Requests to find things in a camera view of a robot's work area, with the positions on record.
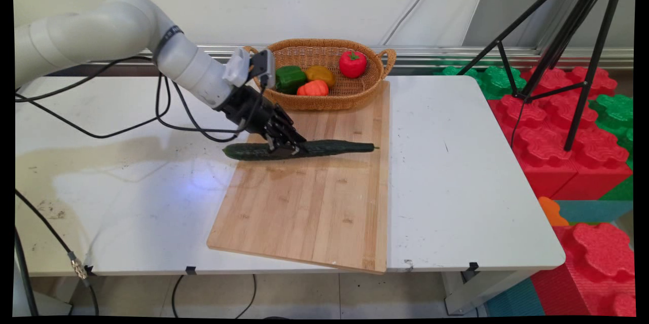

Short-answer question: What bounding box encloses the green bell pepper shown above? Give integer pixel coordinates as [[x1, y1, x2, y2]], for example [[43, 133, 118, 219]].
[[275, 65, 308, 95]]

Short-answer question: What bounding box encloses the woven wicker basket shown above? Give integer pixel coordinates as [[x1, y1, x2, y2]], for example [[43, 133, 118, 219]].
[[243, 38, 397, 112]]

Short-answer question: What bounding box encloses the white table leg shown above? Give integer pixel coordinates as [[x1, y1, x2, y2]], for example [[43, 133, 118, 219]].
[[441, 269, 533, 315]]

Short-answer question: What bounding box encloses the red tomato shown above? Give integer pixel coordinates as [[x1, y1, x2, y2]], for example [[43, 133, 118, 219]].
[[339, 50, 368, 79]]

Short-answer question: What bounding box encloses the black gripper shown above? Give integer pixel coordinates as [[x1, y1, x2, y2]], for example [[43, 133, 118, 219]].
[[215, 85, 309, 156]]

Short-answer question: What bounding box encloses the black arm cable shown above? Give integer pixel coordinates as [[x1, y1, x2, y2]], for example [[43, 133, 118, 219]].
[[15, 55, 267, 143]]

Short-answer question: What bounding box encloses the yellow bell pepper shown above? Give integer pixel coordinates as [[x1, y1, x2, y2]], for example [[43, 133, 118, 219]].
[[305, 64, 336, 89]]

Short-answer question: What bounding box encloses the black tripod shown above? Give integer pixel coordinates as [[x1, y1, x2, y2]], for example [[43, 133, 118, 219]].
[[456, 0, 629, 152]]

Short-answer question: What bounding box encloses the wrist camera on white bracket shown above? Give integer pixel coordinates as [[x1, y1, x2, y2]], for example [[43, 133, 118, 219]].
[[223, 48, 277, 89]]

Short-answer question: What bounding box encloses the orange foam piece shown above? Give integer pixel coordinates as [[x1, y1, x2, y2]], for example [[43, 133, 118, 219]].
[[537, 196, 569, 227]]

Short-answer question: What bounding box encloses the black cable with metal connector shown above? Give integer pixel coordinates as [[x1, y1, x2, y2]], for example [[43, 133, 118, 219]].
[[14, 190, 100, 317]]

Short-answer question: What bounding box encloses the black floor cable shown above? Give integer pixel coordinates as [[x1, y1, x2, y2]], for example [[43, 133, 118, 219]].
[[171, 274, 257, 319]]

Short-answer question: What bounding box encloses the dark green cucumber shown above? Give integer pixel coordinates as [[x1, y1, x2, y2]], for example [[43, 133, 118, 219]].
[[222, 139, 380, 161]]

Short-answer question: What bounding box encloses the green foam block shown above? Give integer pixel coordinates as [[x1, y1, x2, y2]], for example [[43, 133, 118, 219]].
[[588, 93, 634, 170], [434, 64, 528, 100]]

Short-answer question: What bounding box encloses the aluminium wall rail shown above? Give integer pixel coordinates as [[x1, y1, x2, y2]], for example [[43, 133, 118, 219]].
[[137, 43, 634, 70]]

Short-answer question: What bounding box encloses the wooden cutting board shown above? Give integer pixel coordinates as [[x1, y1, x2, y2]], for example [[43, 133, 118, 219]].
[[207, 81, 391, 275]]

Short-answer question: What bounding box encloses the teal foam mat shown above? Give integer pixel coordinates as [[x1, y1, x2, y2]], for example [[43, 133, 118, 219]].
[[555, 200, 634, 224]]

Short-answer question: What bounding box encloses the large red foam block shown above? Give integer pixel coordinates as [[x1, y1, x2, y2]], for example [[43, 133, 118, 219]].
[[487, 66, 632, 200]]

